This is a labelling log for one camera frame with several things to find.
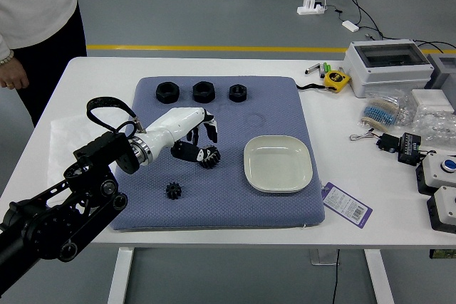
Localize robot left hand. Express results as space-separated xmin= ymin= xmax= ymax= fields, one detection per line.
xmin=142 ymin=106 xmax=219 ymax=164

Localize person's right hand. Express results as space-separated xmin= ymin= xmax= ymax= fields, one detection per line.
xmin=0 ymin=58 xmax=30 ymax=90

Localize large black gear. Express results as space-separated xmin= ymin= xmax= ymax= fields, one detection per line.
xmin=197 ymin=144 xmax=222 ymax=169

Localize small black gear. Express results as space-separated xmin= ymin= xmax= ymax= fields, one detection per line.
xmin=165 ymin=181 xmax=184 ymax=201

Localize white square dish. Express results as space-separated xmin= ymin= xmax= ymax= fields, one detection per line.
xmin=243 ymin=135 xmax=314 ymax=194

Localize big black hex nut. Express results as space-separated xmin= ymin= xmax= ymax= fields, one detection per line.
xmin=155 ymin=82 xmax=180 ymax=105
xmin=192 ymin=80 xmax=216 ymax=104

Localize small black hex nut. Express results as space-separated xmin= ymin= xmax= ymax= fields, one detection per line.
xmin=228 ymin=83 xmax=249 ymax=103

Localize white foam box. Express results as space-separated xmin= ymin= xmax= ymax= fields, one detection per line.
xmin=411 ymin=89 xmax=455 ymax=115

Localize control box with blue button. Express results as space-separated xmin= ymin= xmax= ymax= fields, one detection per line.
xmin=415 ymin=152 xmax=456 ymax=196

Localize dark grey box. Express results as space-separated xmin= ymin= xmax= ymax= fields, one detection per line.
xmin=425 ymin=53 xmax=456 ymax=91

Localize white black control box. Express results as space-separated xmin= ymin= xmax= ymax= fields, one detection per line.
xmin=426 ymin=185 xmax=456 ymax=234

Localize dark box under table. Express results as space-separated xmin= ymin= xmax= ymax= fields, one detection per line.
xmin=429 ymin=248 xmax=456 ymax=261

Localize blue-grey padded mat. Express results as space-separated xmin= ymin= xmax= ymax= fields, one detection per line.
xmin=108 ymin=75 xmax=327 ymax=233

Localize clear printed plastic bag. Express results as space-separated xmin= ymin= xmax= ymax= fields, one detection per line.
xmin=48 ymin=108 xmax=131 ymax=191

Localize white table leg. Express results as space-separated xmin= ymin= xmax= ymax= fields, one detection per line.
xmin=106 ymin=246 xmax=135 ymax=304
xmin=363 ymin=248 xmax=395 ymax=304

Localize yellow tape measure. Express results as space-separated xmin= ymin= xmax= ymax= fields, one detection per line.
xmin=323 ymin=70 xmax=352 ymax=93

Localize white power strip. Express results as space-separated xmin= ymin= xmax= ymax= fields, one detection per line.
xmin=297 ymin=0 xmax=327 ymax=16

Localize purple barcode tag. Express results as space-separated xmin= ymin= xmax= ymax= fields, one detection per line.
xmin=320 ymin=182 xmax=374 ymax=229

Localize clear bag of resistors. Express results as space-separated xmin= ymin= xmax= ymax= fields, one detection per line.
xmin=358 ymin=92 xmax=414 ymax=130

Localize small black servo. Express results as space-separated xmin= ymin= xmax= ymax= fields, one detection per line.
xmin=377 ymin=132 xmax=402 ymax=154

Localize black electronic module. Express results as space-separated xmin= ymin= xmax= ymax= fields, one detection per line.
xmin=397 ymin=132 xmax=423 ymax=166

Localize clear bag of parts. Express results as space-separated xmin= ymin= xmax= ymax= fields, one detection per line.
xmin=413 ymin=110 xmax=456 ymax=147

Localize thin coloured servo wires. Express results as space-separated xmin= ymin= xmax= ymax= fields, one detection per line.
xmin=349 ymin=132 xmax=382 ymax=142

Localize grey metal bracket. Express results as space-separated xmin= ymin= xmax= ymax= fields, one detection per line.
xmin=309 ymin=248 xmax=339 ymax=266

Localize black floor cable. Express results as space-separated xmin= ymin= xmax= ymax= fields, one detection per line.
xmin=333 ymin=0 xmax=456 ymax=56

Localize grey electrical enclosure box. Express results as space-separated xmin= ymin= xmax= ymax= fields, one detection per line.
xmin=343 ymin=39 xmax=435 ymax=99

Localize thin black hanging cable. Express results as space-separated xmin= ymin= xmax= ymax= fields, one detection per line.
xmin=331 ymin=248 xmax=341 ymax=304

